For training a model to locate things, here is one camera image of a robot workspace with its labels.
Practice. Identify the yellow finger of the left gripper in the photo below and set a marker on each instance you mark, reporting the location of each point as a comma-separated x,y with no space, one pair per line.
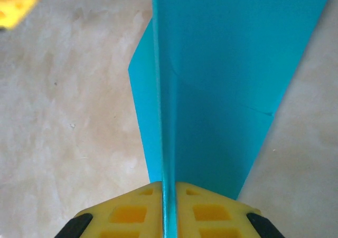
13,5

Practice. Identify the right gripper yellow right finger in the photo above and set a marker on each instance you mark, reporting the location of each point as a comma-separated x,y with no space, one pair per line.
211,214

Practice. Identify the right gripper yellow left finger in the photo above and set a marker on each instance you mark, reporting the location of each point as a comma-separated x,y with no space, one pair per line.
126,214

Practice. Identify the blue paper sheet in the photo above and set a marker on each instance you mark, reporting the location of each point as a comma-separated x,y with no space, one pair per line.
224,77

